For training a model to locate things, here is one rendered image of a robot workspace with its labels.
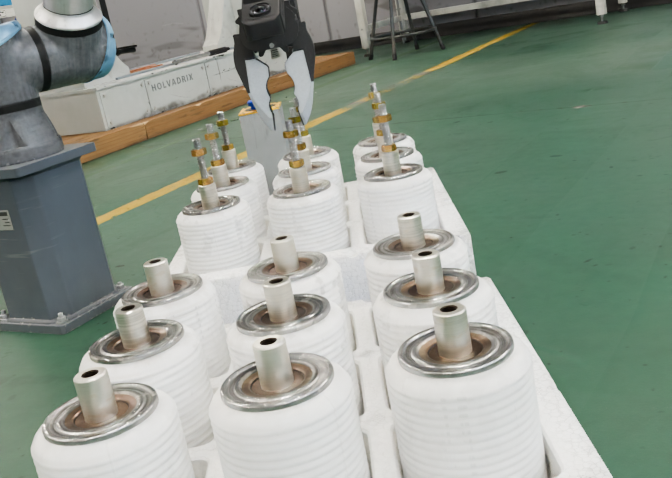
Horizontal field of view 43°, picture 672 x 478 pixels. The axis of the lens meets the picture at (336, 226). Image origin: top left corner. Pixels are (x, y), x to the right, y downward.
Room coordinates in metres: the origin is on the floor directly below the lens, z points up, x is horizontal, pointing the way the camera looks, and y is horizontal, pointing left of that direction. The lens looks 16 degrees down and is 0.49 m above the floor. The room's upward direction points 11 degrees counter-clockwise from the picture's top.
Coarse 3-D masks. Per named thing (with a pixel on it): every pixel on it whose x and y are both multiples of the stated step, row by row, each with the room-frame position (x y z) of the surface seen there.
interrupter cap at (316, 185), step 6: (312, 180) 1.09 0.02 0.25; (318, 180) 1.08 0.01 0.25; (324, 180) 1.07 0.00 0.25; (282, 186) 1.08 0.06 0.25; (288, 186) 1.08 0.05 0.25; (312, 186) 1.07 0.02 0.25; (318, 186) 1.05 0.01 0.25; (324, 186) 1.03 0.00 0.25; (276, 192) 1.06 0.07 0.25; (282, 192) 1.05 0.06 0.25; (288, 192) 1.06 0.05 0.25; (300, 192) 1.03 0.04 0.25; (306, 192) 1.02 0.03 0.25; (312, 192) 1.02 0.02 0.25; (318, 192) 1.02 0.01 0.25; (276, 198) 1.04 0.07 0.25; (282, 198) 1.03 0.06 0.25; (288, 198) 1.02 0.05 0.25
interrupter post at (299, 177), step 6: (300, 168) 1.05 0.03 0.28; (294, 174) 1.05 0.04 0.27; (300, 174) 1.04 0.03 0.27; (306, 174) 1.05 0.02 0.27; (294, 180) 1.05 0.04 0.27; (300, 180) 1.04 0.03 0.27; (306, 180) 1.05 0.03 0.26; (294, 186) 1.05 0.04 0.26; (300, 186) 1.04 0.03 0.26; (306, 186) 1.05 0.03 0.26; (294, 192) 1.05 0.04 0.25
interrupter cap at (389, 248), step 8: (424, 232) 0.77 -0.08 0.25; (432, 232) 0.76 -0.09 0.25; (440, 232) 0.76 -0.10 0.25; (448, 232) 0.75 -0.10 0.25; (384, 240) 0.77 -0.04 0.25; (392, 240) 0.76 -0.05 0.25; (400, 240) 0.76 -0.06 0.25; (432, 240) 0.74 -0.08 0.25; (440, 240) 0.73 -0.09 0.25; (448, 240) 0.73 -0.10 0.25; (376, 248) 0.74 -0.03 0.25; (384, 248) 0.74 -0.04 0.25; (392, 248) 0.74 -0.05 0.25; (400, 248) 0.74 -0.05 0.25; (424, 248) 0.72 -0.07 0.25; (432, 248) 0.72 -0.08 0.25; (440, 248) 0.71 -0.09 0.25; (376, 256) 0.73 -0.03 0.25; (384, 256) 0.72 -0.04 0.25; (392, 256) 0.71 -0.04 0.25; (400, 256) 0.71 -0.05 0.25; (408, 256) 0.71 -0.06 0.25
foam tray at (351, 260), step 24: (432, 168) 1.35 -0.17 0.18; (264, 216) 1.24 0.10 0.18; (360, 216) 1.14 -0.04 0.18; (456, 216) 1.05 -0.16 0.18; (264, 240) 1.11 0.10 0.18; (360, 240) 1.02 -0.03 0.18; (360, 264) 0.98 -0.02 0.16; (216, 288) 0.98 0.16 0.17; (360, 288) 0.98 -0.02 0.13; (240, 312) 0.98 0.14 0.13
